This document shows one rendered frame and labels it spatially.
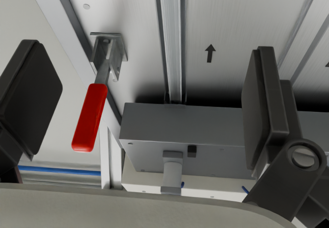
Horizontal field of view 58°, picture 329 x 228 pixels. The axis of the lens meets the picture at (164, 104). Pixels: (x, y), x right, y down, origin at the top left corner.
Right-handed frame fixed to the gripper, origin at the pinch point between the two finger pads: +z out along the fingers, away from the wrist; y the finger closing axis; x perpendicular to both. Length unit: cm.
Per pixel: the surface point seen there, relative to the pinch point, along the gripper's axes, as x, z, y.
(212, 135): -18.8, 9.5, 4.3
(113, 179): -42.5, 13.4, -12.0
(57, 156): -186, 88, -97
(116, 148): -36.4, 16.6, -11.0
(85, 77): -13.3, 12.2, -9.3
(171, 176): -23.7, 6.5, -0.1
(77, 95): -147, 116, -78
